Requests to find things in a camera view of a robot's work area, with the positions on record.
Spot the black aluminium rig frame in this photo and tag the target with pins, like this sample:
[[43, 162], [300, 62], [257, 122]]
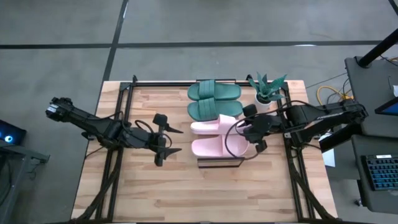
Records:
[[161, 84]]

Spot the black desk caster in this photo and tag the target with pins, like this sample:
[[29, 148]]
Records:
[[358, 203]]

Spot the grey desk top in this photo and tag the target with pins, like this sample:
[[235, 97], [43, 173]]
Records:
[[357, 146], [367, 102]]

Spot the wooden shelf black metal frame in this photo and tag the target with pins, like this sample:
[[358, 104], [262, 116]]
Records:
[[217, 158]]

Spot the grey metal stand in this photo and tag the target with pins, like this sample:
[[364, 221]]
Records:
[[18, 152]]

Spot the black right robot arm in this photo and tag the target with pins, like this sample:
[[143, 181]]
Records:
[[326, 119]]

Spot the silver metal bracket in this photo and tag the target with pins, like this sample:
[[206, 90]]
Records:
[[287, 134]]

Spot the black computer blue light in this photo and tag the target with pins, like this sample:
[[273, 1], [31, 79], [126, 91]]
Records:
[[12, 132]]

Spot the green plant in white pot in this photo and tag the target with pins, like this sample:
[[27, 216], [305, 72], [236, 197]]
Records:
[[265, 90]]

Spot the black stand pole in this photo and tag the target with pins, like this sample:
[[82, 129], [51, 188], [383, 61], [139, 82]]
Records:
[[379, 46]]

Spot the blue screen laptop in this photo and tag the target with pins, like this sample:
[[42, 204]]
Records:
[[390, 109]]

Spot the white paper sheet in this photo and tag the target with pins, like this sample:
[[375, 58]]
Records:
[[329, 159], [395, 91]]

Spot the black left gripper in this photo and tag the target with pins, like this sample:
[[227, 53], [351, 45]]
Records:
[[146, 138]]

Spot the pink rubber slide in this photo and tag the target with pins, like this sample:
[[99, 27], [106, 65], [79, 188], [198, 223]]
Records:
[[208, 146], [214, 124]]

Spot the green rubber slide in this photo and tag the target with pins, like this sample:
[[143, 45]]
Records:
[[214, 90], [214, 109]]

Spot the black keyboard blue keys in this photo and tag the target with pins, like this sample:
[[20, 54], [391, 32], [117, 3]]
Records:
[[382, 171]]

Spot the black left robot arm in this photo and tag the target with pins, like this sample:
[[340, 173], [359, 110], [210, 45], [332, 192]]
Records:
[[93, 124]]

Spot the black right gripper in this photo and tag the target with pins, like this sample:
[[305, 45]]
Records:
[[261, 127]]

